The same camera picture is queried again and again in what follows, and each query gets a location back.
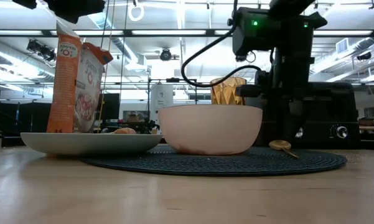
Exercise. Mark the amber faceted glass tumbler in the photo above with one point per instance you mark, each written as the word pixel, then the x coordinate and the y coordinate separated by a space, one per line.
pixel 227 91

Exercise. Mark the bagel half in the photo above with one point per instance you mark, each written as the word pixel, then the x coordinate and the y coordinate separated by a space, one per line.
pixel 124 131

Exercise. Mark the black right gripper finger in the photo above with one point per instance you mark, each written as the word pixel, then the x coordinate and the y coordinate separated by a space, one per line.
pixel 284 121
pixel 299 113

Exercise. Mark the gold spoon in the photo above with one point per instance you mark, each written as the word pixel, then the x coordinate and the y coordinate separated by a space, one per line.
pixel 280 145

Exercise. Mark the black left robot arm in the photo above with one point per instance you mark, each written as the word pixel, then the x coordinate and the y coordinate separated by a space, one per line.
pixel 74 9

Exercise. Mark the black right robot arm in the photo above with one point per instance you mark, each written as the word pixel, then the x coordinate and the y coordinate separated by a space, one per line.
pixel 292 7

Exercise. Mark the pink bowl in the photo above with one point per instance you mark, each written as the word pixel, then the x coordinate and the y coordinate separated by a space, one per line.
pixel 210 129

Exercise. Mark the black hanging camera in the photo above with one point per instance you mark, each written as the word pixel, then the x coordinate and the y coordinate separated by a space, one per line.
pixel 241 58

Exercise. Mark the grey ceiling air duct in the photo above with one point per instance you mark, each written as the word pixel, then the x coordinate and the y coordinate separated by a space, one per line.
pixel 345 67

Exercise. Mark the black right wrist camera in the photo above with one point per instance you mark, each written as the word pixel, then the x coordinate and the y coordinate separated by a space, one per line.
pixel 252 34

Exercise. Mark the black ceiling spotlight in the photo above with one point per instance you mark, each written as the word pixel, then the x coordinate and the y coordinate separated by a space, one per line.
pixel 165 54

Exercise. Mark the black monitor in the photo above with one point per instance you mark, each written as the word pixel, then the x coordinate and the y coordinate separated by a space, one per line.
pixel 110 105

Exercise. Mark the white cylindrical tank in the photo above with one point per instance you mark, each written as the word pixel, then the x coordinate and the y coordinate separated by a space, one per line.
pixel 161 99

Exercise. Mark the black ceiling camera cluster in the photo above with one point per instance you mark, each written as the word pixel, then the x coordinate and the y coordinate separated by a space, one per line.
pixel 40 49

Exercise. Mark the black four-slot toaster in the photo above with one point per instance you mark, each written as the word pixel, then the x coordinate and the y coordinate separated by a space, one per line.
pixel 330 105

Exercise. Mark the dark blue round placemat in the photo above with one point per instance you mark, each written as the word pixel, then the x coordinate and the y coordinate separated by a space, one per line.
pixel 221 165

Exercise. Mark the light blue plate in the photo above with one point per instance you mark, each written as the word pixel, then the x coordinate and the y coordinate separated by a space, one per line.
pixel 90 143

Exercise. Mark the black overhead frame bar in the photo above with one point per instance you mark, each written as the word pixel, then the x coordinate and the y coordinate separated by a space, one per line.
pixel 127 32

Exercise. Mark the orange pumpkin cereal box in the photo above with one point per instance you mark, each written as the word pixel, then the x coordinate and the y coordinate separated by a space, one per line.
pixel 65 93

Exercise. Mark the black metal stand frame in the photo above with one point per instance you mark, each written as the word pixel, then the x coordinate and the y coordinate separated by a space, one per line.
pixel 148 102

